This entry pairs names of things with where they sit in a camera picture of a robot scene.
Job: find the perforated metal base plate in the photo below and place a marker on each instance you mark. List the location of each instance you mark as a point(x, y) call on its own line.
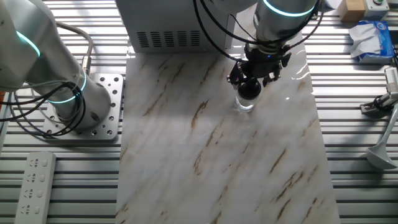
point(112, 93)

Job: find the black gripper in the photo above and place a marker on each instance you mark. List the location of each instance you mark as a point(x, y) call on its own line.
point(264, 63)

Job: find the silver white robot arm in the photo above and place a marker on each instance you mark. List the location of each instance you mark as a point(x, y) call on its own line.
point(31, 46)

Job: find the white marble pattern board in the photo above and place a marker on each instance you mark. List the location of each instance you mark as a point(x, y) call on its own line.
point(217, 155)

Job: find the grey push button box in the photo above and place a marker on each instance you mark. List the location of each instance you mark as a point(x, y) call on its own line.
point(376, 7)

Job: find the silver ribbed depth camera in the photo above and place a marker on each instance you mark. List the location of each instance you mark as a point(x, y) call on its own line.
point(392, 79)

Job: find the grey plastic ladle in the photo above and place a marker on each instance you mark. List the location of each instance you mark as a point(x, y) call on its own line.
point(377, 158)

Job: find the blue white tissue pack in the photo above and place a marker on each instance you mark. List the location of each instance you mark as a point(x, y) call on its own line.
point(371, 40)

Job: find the small clear glass jar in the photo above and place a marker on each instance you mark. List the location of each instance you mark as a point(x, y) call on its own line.
point(245, 105)

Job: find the silver metal vented box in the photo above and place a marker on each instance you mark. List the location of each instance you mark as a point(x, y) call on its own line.
point(161, 15)

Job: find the white power strip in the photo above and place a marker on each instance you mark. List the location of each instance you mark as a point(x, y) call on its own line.
point(35, 186)

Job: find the small cardboard box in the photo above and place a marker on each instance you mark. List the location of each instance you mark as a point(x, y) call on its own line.
point(351, 9)

